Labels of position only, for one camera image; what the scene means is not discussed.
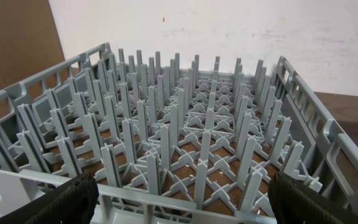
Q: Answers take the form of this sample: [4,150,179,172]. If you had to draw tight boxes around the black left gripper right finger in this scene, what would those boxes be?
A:
[268,172,358,224]

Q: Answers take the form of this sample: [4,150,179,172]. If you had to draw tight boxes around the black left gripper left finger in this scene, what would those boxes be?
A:
[0,173,99,224]

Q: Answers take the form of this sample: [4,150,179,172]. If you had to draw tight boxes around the grey plastic dish rack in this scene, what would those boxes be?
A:
[0,44,358,223]

